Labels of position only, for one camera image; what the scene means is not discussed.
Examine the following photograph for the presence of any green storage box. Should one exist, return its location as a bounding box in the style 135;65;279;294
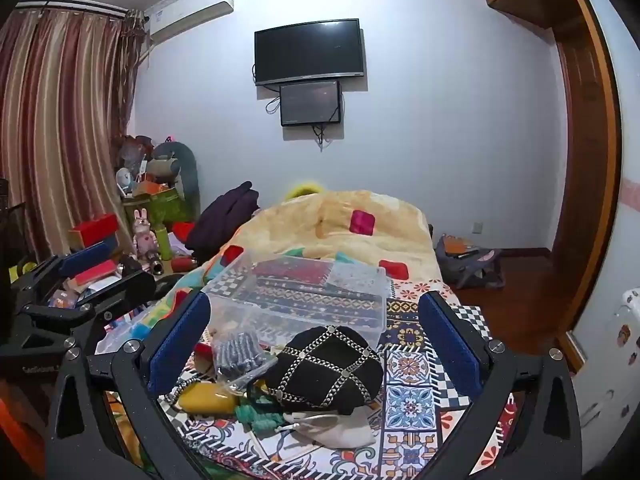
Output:
122;187;188;233

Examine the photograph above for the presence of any striped red curtain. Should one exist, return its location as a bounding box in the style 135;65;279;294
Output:
0;7;148;261

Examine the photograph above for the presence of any red box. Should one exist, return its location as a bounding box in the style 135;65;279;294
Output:
67;213;121;251

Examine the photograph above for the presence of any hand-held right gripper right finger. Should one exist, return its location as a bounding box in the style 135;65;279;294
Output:
418;290;584;480

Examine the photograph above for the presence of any yellow pouch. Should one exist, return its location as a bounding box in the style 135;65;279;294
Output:
177;380;238;416

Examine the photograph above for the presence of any white air conditioner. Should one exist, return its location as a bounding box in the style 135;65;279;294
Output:
145;0;235;46

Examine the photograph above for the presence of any white cloth pouch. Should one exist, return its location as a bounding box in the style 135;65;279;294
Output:
282;405;376;448

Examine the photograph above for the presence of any grey purple backpack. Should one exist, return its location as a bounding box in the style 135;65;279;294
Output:
434;234;506;291

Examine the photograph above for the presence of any pink box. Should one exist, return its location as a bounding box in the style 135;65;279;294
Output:
74;260;119;287

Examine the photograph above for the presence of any pink bunny toy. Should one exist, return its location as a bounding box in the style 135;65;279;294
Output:
132;208;156;261

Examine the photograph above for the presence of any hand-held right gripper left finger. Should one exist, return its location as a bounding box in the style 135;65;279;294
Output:
45;290;213;480

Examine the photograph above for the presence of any wooden door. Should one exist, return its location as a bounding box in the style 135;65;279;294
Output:
552;25;610;256

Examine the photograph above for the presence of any yellow plush blanket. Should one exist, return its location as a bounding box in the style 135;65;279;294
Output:
200;190;446;293

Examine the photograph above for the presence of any clear plastic storage box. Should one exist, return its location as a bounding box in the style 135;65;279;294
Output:
200;249;390;348

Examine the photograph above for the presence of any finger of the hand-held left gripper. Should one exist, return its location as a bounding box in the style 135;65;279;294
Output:
22;270;158;333
10;241;119;303

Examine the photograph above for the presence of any large black wall television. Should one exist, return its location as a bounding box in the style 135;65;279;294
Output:
254;18;364;87

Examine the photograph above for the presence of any grey plush pillow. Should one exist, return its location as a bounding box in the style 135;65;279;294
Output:
152;140;201;206

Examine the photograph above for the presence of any dark purple garment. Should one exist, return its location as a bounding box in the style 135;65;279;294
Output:
185;181;262;266

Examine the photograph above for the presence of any green knitted scarf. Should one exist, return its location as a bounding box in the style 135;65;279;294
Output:
235;395;292;436

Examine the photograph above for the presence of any curtain rod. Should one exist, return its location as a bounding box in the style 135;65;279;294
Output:
15;0;131;18

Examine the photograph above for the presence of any black speaker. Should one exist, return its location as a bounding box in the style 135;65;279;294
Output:
0;179;27;281

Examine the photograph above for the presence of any plastic bag of grey hair ties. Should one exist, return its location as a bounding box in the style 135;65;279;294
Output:
210;332;278;391

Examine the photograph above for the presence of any small black wall monitor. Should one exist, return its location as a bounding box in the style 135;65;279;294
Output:
279;80;343;127

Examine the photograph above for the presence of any patterned tile print bed cover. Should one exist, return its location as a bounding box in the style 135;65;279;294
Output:
95;280;521;480

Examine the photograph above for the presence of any black hat with chain trim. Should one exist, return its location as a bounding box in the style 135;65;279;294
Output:
263;325;385;416

